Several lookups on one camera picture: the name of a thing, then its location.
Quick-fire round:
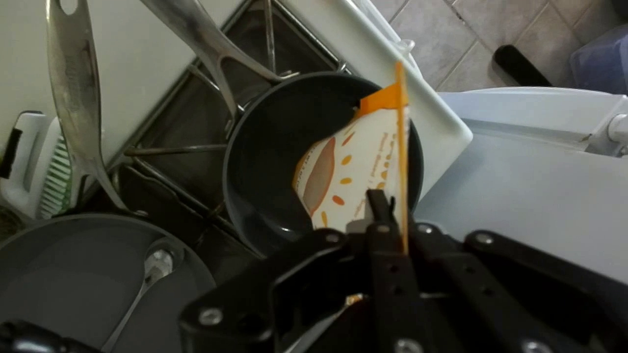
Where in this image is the large black burner grate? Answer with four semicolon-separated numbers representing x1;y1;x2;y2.
106;0;350;265

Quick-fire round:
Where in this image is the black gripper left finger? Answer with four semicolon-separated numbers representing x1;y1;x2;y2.
179;188;422;353

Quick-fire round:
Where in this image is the white and green sponge holder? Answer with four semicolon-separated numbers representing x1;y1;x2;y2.
0;110;77;222

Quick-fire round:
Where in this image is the black stand frame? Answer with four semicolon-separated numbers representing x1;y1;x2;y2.
493;43;554;88

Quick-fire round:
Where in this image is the white and orange food package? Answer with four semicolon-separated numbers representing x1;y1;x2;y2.
291;61;412;255

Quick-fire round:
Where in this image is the white gas stove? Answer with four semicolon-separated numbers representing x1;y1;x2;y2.
0;0;475;353

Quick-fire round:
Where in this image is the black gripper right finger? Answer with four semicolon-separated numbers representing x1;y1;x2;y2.
407;220;628;353

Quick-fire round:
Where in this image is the gray pot with steel handle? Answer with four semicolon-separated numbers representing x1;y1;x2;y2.
140;0;426;259

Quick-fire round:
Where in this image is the white oven door handle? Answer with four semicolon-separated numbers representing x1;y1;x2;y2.
340;0;420;59

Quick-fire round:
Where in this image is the gray frying pan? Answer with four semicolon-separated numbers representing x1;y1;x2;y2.
0;0;218;353

